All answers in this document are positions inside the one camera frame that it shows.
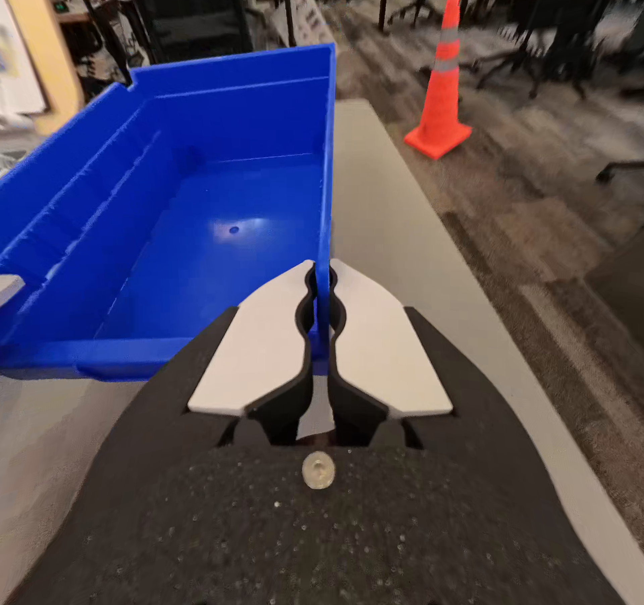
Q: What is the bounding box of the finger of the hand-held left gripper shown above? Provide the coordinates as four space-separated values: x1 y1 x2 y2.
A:
0 274 26 309

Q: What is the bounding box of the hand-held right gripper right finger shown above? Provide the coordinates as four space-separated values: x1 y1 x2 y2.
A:
327 259 454 447

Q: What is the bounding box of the grey desk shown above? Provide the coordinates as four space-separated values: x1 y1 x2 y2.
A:
0 99 644 605

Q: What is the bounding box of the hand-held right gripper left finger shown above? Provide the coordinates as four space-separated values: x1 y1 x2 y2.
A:
187 259 318 446

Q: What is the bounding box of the printed instruction sheet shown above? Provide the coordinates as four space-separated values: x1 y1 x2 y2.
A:
0 0 48 117

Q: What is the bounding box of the blue plastic storage bin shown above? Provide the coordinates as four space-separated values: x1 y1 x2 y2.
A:
0 43 338 383

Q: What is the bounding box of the black office chair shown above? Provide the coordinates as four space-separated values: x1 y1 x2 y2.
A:
121 0 255 64
473 0 635 100

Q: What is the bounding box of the orange traffic cone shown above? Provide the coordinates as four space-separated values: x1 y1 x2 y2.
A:
404 0 474 160

